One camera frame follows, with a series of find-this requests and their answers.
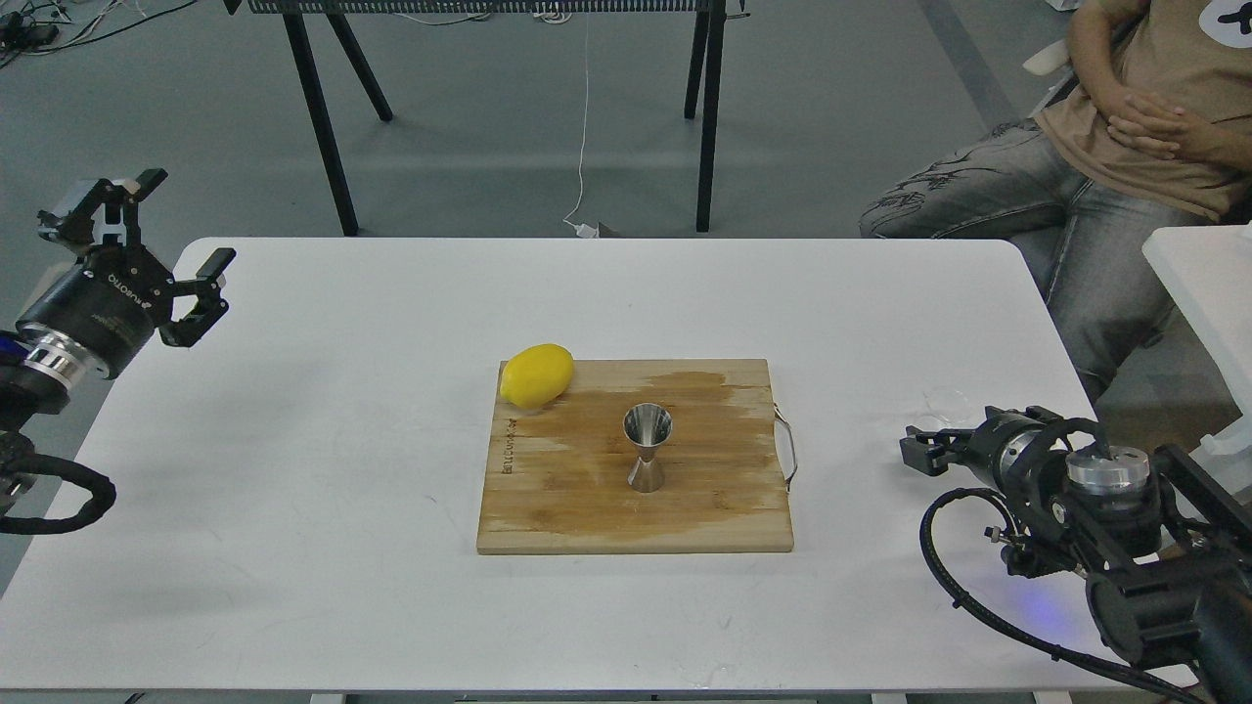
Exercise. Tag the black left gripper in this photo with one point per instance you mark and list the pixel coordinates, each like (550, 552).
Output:
(97, 316)

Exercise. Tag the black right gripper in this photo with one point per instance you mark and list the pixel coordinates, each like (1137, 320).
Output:
(992, 450)

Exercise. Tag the steel double jigger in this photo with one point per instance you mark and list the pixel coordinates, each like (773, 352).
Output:
(647, 427)

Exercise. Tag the small clear glass beaker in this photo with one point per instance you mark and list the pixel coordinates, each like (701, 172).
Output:
(945, 407)

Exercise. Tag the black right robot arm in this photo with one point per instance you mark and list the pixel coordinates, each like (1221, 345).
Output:
(1163, 549)

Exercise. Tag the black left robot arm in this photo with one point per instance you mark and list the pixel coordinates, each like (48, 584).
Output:
(26, 394)

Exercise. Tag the person's right hand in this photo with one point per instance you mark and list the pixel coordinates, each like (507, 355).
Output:
(1144, 121)

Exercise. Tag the seated person in tan shirt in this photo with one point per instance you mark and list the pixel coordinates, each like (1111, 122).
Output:
(1061, 169)

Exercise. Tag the wooden cutting board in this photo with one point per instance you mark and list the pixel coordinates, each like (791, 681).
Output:
(557, 479)

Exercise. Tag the yellow lemon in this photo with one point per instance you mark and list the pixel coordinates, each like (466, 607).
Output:
(536, 376)

